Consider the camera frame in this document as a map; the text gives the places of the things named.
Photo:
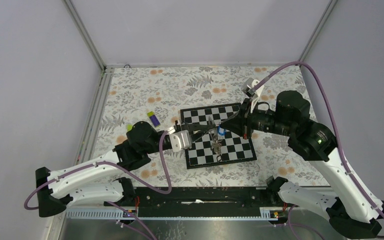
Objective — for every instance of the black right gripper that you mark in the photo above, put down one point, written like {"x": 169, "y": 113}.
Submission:
{"x": 242, "y": 122}

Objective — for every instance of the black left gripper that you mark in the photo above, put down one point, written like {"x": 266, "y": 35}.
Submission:
{"x": 191, "y": 128}

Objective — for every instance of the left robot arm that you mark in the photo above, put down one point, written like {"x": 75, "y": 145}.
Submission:
{"x": 108, "y": 178}

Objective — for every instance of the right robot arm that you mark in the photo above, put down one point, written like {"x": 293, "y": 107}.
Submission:
{"x": 354, "y": 212}

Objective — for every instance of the black white chessboard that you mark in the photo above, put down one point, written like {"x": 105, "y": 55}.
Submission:
{"x": 234, "y": 148}

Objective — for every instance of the purple green toy brick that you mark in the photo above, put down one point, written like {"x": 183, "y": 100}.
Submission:
{"x": 153, "y": 118}

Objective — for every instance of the floral table cloth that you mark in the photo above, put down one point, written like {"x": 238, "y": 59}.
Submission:
{"x": 165, "y": 91}

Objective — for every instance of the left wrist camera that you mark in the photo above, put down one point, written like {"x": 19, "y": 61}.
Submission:
{"x": 179, "y": 139}

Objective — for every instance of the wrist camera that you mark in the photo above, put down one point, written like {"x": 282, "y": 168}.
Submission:
{"x": 253, "y": 95}
{"x": 179, "y": 139}

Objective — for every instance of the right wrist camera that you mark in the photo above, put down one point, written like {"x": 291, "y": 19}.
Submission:
{"x": 253, "y": 95}

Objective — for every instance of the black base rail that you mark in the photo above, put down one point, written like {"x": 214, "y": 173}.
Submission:
{"x": 202, "y": 202}

